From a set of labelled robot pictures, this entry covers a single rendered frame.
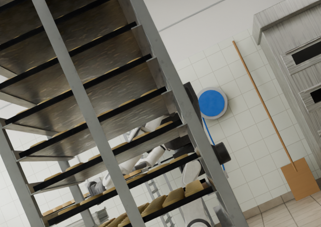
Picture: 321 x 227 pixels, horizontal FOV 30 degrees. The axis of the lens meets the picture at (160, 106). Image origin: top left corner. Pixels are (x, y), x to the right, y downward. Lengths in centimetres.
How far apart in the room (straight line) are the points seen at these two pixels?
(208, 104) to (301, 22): 156
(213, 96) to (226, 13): 105
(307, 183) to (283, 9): 208
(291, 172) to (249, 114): 88
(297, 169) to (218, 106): 118
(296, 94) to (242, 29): 145
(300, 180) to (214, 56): 181
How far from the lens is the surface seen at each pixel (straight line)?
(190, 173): 325
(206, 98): 726
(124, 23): 179
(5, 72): 177
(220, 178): 146
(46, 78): 163
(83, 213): 211
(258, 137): 738
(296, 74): 642
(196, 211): 331
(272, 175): 740
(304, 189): 714
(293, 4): 630
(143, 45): 173
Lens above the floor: 96
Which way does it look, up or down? 6 degrees up
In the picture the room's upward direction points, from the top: 25 degrees counter-clockwise
